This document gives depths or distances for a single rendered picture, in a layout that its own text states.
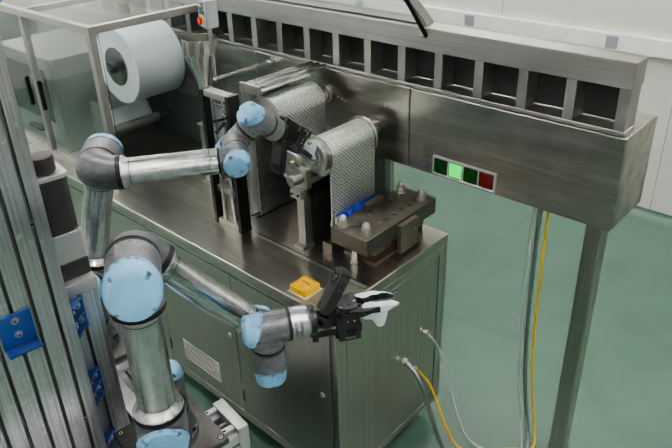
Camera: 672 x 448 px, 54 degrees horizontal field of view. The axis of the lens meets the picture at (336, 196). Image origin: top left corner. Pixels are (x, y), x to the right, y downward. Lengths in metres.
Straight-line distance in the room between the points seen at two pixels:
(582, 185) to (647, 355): 1.60
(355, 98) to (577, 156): 0.86
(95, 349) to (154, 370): 0.38
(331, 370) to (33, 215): 1.13
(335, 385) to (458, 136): 0.93
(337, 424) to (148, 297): 1.19
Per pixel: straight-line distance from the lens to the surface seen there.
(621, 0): 4.46
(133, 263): 1.37
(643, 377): 3.45
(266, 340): 1.52
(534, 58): 2.07
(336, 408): 2.36
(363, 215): 2.34
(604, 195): 2.10
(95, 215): 2.12
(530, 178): 2.19
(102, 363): 1.91
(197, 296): 1.58
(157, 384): 1.55
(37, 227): 1.59
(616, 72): 1.98
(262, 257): 2.38
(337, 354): 2.20
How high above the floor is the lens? 2.17
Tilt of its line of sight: 27 degrees down
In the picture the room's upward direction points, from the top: 2 degrees counter-clockwise
